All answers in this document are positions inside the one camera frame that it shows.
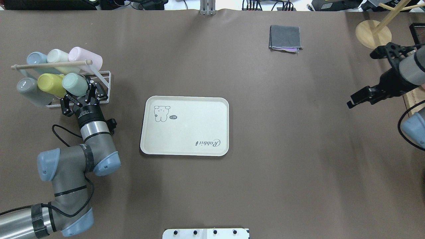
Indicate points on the grey folded cloth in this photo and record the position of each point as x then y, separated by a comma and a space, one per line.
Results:
284, 36

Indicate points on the pink cup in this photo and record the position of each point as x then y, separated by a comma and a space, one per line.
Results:
80, 54

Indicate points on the wooden rack handle rod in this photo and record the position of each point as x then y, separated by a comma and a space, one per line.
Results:
53, 65

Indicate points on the mint green cup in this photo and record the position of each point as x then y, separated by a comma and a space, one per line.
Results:
75, 84

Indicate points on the cream white cup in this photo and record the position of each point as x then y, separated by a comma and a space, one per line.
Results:
59, 56

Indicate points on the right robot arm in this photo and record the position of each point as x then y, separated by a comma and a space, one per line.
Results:
405, 78

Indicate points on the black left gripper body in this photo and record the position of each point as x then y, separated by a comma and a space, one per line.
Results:
88, 115

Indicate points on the light blue cup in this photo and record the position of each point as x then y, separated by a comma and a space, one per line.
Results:
36, 58

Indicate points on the white wire cup rack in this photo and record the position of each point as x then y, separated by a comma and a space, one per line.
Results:
105, 81

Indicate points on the yellow cup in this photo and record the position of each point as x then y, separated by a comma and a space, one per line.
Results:
52, 84

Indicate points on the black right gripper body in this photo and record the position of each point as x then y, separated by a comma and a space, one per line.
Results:
390, 81

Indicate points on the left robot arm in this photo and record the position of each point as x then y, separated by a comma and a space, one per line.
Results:
66, 168

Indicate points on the pink folded cloth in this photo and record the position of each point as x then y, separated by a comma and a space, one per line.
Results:
286, 49

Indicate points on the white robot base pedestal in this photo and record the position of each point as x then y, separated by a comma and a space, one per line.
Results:
207, 233

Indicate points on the wooden cutting board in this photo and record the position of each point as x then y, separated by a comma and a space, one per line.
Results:
414, 97

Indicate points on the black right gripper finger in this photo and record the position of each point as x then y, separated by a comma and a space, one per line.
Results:
354, 102
362, 95

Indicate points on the cream rabbit tray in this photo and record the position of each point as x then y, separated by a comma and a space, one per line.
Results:
189, 126

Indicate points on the wooden mug tree stand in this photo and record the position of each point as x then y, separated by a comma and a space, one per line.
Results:
373, 33

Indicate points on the grey cup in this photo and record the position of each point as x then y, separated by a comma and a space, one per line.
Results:
28, 88

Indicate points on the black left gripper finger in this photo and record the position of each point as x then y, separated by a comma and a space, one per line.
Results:
69, 105
95, 93

